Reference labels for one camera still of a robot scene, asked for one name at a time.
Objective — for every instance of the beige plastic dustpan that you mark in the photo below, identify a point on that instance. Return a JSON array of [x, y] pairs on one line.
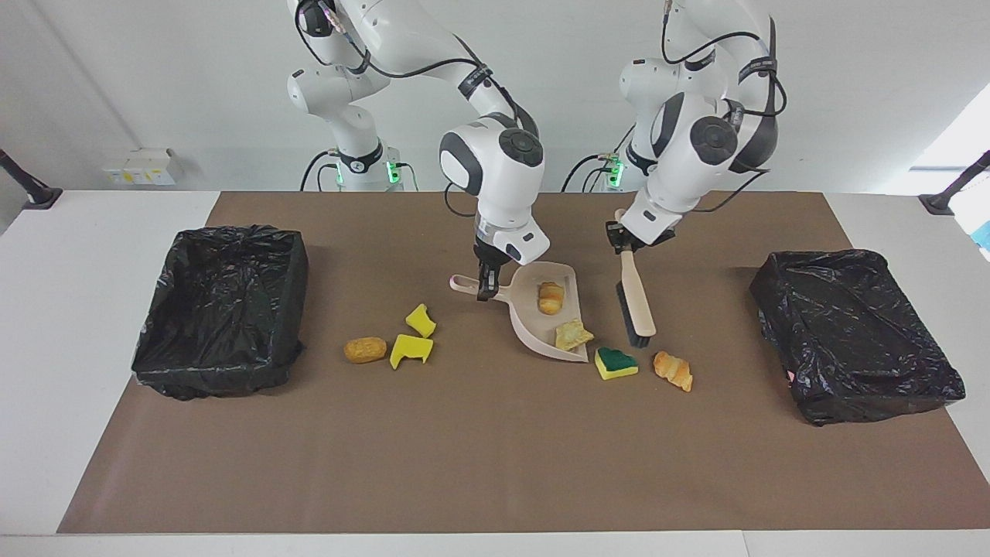
[[534, 325]]

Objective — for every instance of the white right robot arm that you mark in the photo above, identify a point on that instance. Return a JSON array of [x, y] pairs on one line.
[[472, 162]]

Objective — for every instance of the notched yellow sponge piece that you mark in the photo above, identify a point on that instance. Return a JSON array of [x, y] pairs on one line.
[[410, 352]]

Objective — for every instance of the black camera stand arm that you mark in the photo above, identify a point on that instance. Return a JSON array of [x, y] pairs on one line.
[[31, 189], [947, 197]]

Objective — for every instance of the beige hand brush black bristles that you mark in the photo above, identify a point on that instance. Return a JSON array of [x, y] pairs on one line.
[[638, 305]]

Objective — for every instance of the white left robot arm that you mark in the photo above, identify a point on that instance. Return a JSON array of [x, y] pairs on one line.
[[681, 178]]

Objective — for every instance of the green yellow sponge piece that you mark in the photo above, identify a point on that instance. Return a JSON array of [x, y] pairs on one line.
[[616, 363]]

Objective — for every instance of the white yellow wall socket box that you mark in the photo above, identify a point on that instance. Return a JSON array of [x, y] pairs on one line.
[[143, 166]]

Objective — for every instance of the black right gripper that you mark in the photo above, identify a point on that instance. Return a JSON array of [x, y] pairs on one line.
[[489, 257]]

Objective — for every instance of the orange striped croissant piece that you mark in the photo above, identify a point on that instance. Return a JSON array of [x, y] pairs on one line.
[[673, 371], [551, 299]]

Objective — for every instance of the wedge yellow sponge piece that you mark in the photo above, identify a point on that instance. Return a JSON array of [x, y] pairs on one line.
[[420, 320]]

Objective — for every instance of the light blue object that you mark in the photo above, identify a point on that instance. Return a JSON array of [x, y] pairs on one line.
[[984, 236]]

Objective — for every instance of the brown bread roll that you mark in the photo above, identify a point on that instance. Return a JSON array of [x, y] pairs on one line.
[[365, 350]]

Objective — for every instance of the brown table mat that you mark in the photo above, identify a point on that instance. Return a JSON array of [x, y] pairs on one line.
[[495, 464]]

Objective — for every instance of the black bagged bin pink spot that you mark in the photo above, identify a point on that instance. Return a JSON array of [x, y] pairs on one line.
[[851, 333]]

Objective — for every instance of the pale flaky bread piece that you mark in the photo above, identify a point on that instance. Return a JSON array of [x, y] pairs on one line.
[[574, 334]]

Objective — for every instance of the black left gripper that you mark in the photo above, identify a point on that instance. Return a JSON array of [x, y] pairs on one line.
[[616, 236]]

